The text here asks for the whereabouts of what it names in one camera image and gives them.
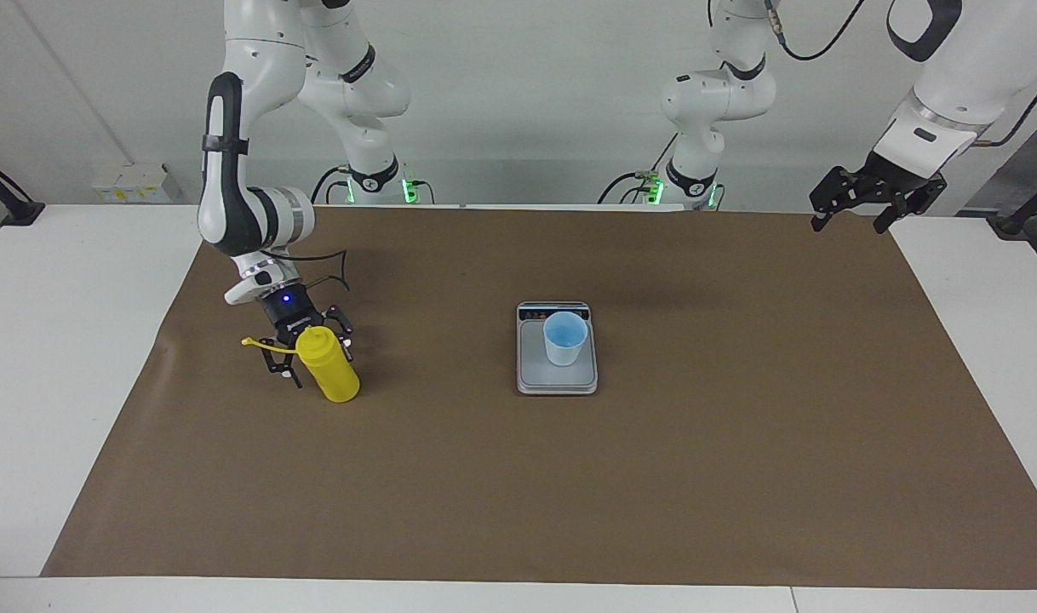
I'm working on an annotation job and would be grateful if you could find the black clamp stand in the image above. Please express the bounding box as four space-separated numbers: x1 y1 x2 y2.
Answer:
987 170 1037 237
0 152 45 226

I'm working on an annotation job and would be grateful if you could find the silver digital kitchen scale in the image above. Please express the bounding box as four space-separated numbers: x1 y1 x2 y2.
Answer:
516 301 599 397

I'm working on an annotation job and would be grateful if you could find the black arm base cable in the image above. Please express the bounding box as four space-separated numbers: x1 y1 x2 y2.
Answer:
598 132 681 205
310 164 353 205

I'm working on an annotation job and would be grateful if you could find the white wall socket box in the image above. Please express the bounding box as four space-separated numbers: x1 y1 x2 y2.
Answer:
93 162 179 203

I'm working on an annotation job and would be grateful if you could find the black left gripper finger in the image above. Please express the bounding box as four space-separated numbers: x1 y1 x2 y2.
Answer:
874 199 922 236
810 168 859 233

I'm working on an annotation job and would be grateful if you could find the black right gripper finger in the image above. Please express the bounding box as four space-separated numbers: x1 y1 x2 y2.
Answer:
260 339 304 391
323 304 356 360

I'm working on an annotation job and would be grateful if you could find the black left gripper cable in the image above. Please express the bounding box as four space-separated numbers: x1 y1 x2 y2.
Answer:
761 0 1037 150

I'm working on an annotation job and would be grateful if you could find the yellow squeeze bottle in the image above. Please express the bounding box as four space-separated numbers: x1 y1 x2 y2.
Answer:
241 325 361 404

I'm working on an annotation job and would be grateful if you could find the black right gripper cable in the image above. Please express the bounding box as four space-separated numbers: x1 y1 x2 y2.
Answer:
272 247 351 292

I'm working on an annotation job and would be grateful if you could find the brown table mat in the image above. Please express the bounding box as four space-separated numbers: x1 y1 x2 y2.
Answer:
40 207 1037 590

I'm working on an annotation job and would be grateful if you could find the light blue plastic cup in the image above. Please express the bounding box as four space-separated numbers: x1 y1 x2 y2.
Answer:
543 312 589 367

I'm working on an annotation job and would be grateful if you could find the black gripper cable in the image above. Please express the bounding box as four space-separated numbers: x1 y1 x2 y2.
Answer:
272 247 351 292
761 0 1037 150

